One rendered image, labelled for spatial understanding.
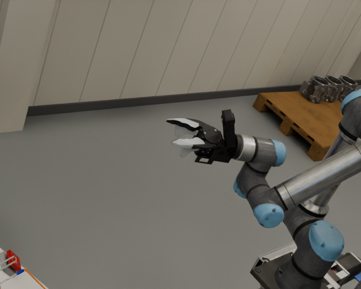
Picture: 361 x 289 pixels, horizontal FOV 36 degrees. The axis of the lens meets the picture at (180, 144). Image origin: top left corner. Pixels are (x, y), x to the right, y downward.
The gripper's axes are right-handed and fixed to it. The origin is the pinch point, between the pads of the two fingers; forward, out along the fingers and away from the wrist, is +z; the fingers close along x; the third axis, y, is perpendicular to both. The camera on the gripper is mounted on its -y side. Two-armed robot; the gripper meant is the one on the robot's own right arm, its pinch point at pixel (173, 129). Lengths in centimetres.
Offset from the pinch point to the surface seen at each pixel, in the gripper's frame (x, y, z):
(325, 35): 373, 138, -307
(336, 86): 320, 167, -317
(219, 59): 302, 156, -165
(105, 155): 179, 184, -52
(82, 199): 128, 177, -30
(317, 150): 223, 179, -258
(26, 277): -10, 58, 27
